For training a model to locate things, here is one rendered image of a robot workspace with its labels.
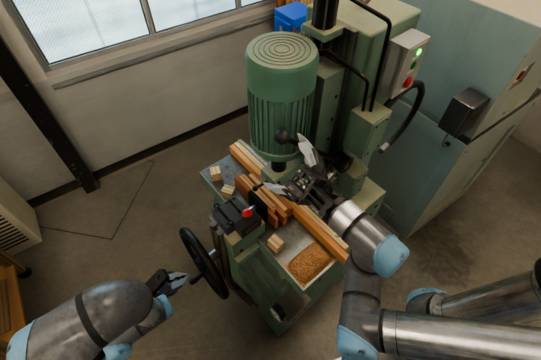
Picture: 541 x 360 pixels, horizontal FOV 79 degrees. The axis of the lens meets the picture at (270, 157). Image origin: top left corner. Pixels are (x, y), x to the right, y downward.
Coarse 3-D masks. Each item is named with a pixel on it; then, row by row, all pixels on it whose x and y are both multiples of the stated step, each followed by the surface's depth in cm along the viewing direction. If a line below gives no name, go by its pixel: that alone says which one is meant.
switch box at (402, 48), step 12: (396, 36) 85; (408, 36) 85; (420, 36) 85; (396, 48) 83; (408, 48) 81; (384, 60) 88; (396, 60) 85; (408, 60) 84; (420, 60) 89; (384, 72) 90; (396, 72) 87; (384, 84) 92; (396, 84) 89
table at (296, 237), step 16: (224, 160) 133; (208, 176) 127; (224, 176) 127; (240, 192) 122; (288, 224) 114; (288, 240) 110; (304, 240) 110; (240, 256) 109; (272, 256) 106; (288, 256) 106; (288, 272) 102; (320, 272) 102; (304, 288) 99
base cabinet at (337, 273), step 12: (372, 216) 145; (348, 252) 158; (252, 264) 135; (240, 276) 168; (252, 276) 145; (264, 276) 129; (336, 276) 177; (252, 288) 158; (264, 288) 138; (276, 288) 123; (288, 288) 123; (312, 288) 154; (324, 288) 176; (264, 300) 151; (276, 300) 133; (312, 300) 174; (264, 312) 166; (276, 324) 157
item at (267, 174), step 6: (288, 162) 110; (294, 162) 110; (300, 162) 110; (264, 168) 108; (270, 168) 108; (288, 168) 108; (294, 168) 109; (264, 174) 108; (270, 174) 107; (276, 174) 107; (282, 174) 107; (288, 174) 109; (294, 174) 111; (264, 180) 111; (270, 180) 106; (276, 180) 106; (282, 180) 108
